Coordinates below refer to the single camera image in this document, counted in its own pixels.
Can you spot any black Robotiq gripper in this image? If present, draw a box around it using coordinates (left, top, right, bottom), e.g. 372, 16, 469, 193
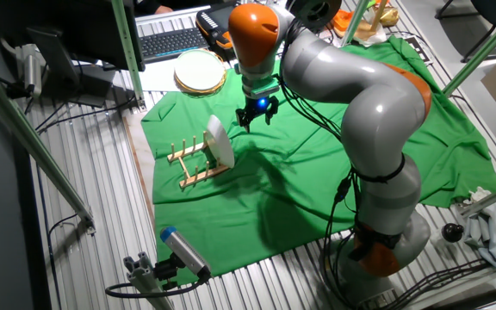
235, 95, 281, 134

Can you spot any white round dish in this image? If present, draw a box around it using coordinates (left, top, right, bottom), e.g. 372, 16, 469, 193
206, 114, 235, 169

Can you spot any wooden peg dish rack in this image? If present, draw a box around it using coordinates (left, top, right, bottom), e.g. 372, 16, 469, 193
166, 131, 232, 190

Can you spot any forearm in black sleeve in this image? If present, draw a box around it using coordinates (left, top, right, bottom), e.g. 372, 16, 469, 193
133, 0, 214, 16

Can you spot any white plate with gold rim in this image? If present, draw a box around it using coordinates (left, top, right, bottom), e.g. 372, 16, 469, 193
173, 48, 227, 96

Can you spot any orange black teach pendant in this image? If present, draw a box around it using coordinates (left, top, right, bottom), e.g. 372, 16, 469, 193
195, 3, 239, 61

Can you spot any white paper sheet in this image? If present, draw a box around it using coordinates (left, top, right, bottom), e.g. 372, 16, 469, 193
138, 59, 180, 93

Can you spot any black computer keyboard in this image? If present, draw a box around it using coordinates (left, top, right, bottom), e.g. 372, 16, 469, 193
139, 27, 210, 65

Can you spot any green cloth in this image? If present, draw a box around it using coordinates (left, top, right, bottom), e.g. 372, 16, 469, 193
140, 36, 496, 288

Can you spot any black round spool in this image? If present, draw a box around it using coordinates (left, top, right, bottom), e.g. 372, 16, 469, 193
288, 0, 343, 30

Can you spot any orange plastic object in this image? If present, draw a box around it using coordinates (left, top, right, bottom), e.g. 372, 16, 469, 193
332, 9, 357, 38

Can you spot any pale board with wooden edge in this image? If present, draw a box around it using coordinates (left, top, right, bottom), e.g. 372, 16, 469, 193
122, 114, 158, 229

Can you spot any white plastic bag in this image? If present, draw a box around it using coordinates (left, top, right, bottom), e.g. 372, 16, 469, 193
350, 3, 400, 47

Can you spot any wooden stick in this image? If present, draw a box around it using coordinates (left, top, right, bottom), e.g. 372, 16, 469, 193
370, 0, 390, 34

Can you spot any brown bread-like lump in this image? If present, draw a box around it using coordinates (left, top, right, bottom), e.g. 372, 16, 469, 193
375, 5, 400, 28

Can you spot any black white marker sheet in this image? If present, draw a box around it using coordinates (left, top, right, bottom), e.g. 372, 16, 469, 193
405, 36, 434, 65

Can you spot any dark monitor stand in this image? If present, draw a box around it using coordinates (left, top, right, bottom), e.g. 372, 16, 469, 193
26, 28, 115, 109

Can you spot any black round knob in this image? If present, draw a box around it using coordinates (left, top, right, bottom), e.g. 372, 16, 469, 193
441, 222, 465, 244

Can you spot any white crumpled tissue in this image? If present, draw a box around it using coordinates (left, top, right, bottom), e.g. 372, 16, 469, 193
462, 185, 494, 206

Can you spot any black office chair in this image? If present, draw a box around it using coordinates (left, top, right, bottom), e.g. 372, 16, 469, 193
435, 0, 496, 64

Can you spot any dark flat plank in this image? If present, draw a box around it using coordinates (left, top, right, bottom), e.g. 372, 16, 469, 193
419, 283, 496, 310

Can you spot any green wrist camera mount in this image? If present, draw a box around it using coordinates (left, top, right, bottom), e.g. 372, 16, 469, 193
242, 77, 282, 100

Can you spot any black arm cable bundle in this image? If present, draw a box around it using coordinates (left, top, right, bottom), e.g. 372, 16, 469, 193
273, 19, 404, 309

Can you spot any green metal frame bar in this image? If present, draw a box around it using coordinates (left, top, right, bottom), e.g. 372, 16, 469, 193
0, 59, 96, 236
341, 0, 372, 47
441, 2, 496, 98
458, 176, 496, 219
109, 0, 147, 111

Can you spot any silver camera with blue end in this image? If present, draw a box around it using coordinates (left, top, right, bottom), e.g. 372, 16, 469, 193
159, 226, 213, 281

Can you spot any thin black floor cable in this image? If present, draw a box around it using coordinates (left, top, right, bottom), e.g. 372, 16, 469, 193
34, 96, 137, 133

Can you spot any black camera mount head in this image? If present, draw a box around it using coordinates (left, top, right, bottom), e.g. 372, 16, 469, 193
152, 253, 181, 290

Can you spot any aluminium profile post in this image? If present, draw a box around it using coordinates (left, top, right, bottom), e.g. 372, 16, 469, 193
122, 251, 176, 310

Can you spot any black camera cable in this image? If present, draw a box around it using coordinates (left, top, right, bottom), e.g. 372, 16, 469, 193
104, 275, 208, 300

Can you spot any silver cylindrical camera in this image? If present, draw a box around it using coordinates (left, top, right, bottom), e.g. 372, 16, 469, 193
15, 42, 45, 98

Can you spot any black floor cable bundle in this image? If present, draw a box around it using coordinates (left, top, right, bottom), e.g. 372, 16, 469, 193
376, 257, 490, 310

